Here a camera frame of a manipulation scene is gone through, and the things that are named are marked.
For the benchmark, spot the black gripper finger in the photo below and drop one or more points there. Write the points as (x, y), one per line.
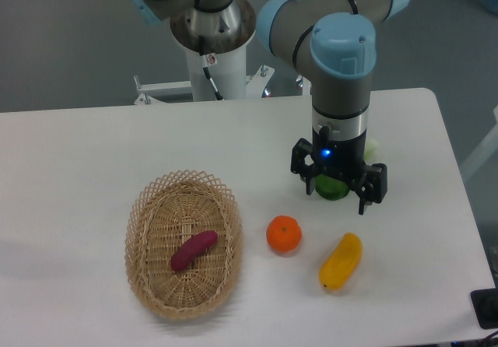
(308, 173)
(372, 186)

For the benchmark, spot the orange tangerine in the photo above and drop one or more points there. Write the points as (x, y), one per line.
(283, 234)

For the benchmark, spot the purple sweet potato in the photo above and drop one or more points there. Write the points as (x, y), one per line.
(192, 248)

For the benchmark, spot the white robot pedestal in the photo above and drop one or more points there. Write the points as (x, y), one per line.
(215, 44)

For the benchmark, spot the yellow mango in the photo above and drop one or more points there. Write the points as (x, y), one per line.
(342, 262)

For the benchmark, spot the green vegetable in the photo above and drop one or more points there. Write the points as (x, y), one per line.
(330, 188)

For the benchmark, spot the black device at edge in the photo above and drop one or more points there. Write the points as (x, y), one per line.
(484, 302)

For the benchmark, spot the oval woven wicker basket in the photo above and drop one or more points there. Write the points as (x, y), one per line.
(169, 211)

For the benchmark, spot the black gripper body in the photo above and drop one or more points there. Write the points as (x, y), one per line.
(340, 160)

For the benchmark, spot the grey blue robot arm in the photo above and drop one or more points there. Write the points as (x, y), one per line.
(331, 43)

